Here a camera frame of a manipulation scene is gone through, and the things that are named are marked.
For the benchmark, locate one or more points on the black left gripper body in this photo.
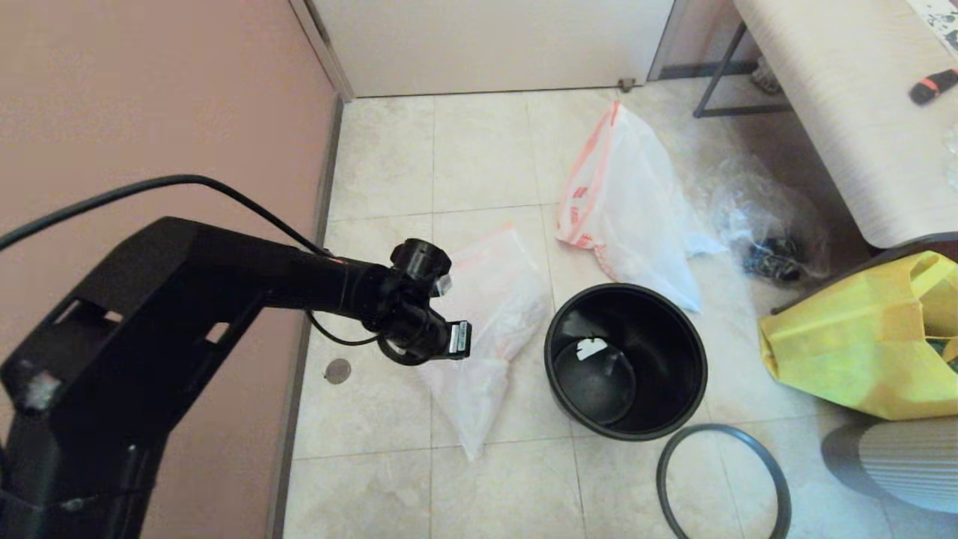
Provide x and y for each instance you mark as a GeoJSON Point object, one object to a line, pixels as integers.
{"type": "Point", "coordinates": [441, 340]}

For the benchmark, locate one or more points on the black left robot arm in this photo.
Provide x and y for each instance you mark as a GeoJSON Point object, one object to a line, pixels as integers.
{"type": "Point", "coordinates": [150, 314]}

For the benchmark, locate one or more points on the black round trash bin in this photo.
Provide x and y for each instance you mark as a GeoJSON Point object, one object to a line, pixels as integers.
{"type": "Point", "coordinates": [658, 352]}

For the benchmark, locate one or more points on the clear crumpled plastic bag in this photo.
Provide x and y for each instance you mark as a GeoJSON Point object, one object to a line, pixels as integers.
{"type": "Point", "coordinates": [756, 213]}

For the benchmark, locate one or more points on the dark cable bundle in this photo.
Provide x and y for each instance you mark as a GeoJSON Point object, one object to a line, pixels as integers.
{"type": "Point", "coordinates": [775, 262]}

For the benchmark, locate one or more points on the yellow non-woven shopping bag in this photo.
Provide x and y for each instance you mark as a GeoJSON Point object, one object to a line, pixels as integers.
{"type": "Point", "coordinates": [846, 344]}

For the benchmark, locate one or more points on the round metal floor drain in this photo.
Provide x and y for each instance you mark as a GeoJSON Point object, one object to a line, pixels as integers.
{"type": "Point", "coordinates": [338, 371]}

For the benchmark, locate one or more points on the white paper scrap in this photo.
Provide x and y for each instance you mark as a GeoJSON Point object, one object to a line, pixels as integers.
{"type": "Point", "coordinates": [591, 348]}

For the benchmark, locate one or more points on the white door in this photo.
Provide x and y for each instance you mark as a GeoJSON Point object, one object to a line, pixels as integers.
{"type": "Point", "coordinates": [486, 45]}

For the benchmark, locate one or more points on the metal door stop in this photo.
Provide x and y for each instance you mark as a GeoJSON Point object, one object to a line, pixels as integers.
{"type": "Point", "coordinates": [626, 85]}

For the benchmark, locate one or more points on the grey item under table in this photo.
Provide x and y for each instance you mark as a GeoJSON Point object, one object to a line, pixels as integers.
{"type": "Point", "coordinates": [763, 78]}

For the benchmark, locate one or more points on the light wood-grain table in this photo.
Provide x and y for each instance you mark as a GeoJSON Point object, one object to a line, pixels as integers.
{"type": "Point", "coordinates": [838, 112]}

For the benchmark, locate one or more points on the white ribbed bin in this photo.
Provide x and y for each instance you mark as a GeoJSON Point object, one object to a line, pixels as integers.
{"type": "Point", "coordinates": [913, 464]}

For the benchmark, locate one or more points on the black and orange marker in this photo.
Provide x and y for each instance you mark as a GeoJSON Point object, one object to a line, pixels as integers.
{"type": "Point", "coordinates": [932, 88]}

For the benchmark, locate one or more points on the black-white patterned paper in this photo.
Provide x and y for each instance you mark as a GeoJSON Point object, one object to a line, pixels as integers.
{"type": "Point", "coordinates": [943, 19]}

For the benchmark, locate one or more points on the dark metal table frame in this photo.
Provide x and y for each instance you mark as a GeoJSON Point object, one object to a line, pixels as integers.
{"type": "Point", "coordinates": [737, 112]}

